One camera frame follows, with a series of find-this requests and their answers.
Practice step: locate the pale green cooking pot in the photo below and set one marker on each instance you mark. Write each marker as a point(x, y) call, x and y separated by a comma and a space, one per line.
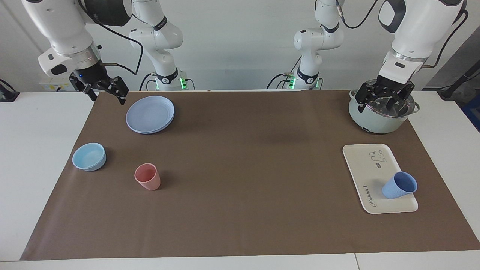
point(375, 122)

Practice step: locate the cream tray with bear print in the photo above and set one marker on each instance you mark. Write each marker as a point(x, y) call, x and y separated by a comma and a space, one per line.
point(363, 176)

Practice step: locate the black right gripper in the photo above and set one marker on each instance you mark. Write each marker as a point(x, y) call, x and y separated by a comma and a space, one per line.
point(92, 73)

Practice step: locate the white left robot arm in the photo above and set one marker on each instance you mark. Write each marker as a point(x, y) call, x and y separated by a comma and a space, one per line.
point(416, 30)

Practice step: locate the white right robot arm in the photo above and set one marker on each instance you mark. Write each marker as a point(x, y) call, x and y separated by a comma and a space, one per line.
point(63, 26)

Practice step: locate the black clamp mount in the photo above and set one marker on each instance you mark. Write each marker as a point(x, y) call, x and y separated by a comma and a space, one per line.
point(7, 95)

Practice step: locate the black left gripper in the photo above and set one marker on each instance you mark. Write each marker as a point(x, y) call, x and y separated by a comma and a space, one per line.
point(392, 85)

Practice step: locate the brown table mat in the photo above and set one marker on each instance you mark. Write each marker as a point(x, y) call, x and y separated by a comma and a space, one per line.
point(243, 180)

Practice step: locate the light blue bowl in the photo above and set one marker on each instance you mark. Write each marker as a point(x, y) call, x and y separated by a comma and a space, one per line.
point(89, 156)

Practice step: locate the periwinkle blue plate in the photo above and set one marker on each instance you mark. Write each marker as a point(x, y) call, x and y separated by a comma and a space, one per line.
point(150, 114)

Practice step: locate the white wall socket box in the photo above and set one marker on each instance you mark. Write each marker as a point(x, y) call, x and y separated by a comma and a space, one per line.
point(47, 85)

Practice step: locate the blue box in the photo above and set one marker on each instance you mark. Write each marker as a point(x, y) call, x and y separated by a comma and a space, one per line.
point(473, 112)

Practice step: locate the periwinkle blue plastic cup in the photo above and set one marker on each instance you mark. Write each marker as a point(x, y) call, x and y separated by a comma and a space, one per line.
point(397, 187)

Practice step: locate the pink plastic cup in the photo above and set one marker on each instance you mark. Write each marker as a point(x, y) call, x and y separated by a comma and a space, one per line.
point(148, 180)

